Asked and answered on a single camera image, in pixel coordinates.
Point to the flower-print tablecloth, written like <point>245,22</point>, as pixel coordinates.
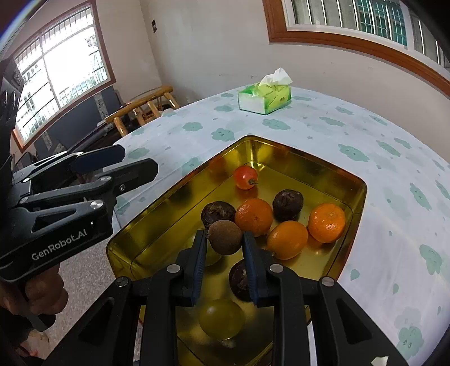
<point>386,228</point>

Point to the person's left hand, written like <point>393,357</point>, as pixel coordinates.
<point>47,292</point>

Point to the orange mandarin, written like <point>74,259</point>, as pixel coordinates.
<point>253,216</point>
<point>327,222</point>

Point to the yellow-orange orange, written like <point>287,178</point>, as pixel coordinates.
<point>287,239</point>

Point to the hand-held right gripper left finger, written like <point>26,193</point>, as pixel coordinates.
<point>199,267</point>

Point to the white paper scrap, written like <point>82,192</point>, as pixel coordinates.
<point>379,360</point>

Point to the small dark wall switch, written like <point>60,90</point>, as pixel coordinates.
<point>154,26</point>

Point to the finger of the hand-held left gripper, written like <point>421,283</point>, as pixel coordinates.
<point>98,158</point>
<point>137,172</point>

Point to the large bright window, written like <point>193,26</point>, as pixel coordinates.
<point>63,70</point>

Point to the brown kiwi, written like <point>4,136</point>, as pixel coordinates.
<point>225,237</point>

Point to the gold and red tin box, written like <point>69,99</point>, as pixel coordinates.
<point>316,176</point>

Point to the green tissue box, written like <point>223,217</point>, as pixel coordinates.
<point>264,98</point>

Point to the wooden chair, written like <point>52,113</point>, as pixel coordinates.
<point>147,109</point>

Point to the small red tomato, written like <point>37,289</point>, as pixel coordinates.
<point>246,177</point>

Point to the wood-framed barred window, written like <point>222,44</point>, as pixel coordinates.
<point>351,14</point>

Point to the green tomato with stem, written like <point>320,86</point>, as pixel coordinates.
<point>221,318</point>

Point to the dark brown passion fruit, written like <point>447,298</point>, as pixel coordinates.
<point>216,211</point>
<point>287,204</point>
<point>237,281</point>

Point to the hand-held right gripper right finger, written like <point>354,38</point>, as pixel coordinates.
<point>251,267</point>

